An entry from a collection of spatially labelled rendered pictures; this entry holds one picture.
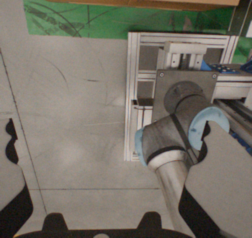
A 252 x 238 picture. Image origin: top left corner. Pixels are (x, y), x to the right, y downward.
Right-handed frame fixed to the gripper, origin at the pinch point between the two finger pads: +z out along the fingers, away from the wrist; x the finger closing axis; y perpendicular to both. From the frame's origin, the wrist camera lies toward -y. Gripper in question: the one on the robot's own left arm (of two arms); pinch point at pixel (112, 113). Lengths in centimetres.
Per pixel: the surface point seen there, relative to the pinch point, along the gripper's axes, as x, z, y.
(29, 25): -74, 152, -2
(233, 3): 63, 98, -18
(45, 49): -64, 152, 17
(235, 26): 72, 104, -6
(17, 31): -86, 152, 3
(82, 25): -31, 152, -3
